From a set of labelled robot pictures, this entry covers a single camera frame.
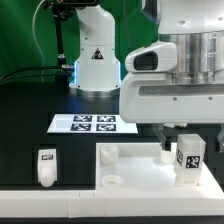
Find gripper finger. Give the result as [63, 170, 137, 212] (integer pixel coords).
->
[217, 123, 224, 153]
[153, 124, 166, 148]

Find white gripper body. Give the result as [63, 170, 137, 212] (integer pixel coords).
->
[119, 73, 224, 124]

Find white square table top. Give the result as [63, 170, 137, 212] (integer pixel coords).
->
[96, 143, 224, 198]

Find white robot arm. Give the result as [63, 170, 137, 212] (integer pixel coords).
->
[117, 0, 224, 148]

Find white marker sheet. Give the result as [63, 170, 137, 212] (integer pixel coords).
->
[47, 114, 137, 134]

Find white L-shaped fence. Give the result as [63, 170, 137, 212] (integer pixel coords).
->
[0, 188, 224, 218]

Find black cables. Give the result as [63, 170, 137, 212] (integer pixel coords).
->
[0, 64, 75, 84]

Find black camera stand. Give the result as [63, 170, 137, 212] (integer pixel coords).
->
[43, 0, 100, 84]

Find grey cable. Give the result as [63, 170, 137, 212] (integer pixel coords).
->
[31, 0, 48, 83]

